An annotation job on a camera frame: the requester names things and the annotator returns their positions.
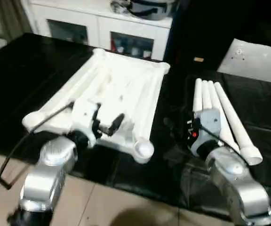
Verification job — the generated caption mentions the white plastic table leg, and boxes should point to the white plastic table leg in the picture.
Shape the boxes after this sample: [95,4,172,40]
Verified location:
[200,81,215,113]
[207,81,242,155]
[192,79,205,113]
[214,82,263,166]

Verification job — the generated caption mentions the black work mat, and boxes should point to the black work mat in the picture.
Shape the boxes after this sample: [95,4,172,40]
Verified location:
[0,32,271,224]

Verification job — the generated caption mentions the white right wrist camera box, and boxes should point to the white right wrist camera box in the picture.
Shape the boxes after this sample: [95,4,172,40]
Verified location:
[193,109,222,147]

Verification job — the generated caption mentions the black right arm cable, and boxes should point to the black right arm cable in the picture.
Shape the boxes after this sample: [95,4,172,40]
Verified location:
[192,120,243,158]

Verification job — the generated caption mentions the white cabinet with glass doors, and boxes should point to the white cabinet with glass doors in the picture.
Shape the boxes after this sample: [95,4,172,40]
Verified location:
[20,0,175,62]

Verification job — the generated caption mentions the white plastic table top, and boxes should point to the white plastic table top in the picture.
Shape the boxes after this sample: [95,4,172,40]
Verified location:
[22,48,171,164]

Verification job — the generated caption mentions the white plastic bag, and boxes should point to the white plastic bag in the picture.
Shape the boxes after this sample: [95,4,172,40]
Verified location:
[217,38,271,87]

